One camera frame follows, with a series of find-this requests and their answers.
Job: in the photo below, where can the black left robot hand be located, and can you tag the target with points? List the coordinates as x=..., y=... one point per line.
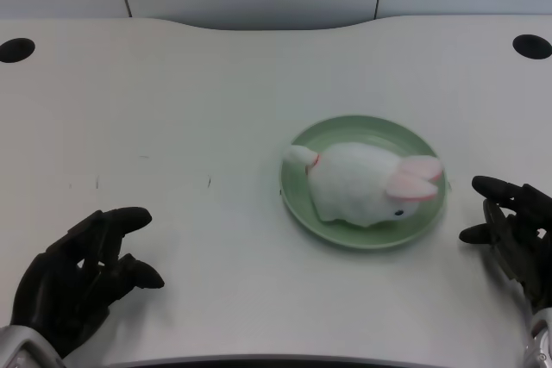
x=64, y=282

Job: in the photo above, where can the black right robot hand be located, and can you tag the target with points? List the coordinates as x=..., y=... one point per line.
x=517, y=234

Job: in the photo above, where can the white plush rabbit doll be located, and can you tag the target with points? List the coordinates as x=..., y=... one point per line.
x=362, y=187

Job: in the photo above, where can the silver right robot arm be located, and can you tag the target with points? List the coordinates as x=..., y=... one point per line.
x=539, y=340

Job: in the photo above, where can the green round plate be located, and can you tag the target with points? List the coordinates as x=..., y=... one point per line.
x=302, y=208

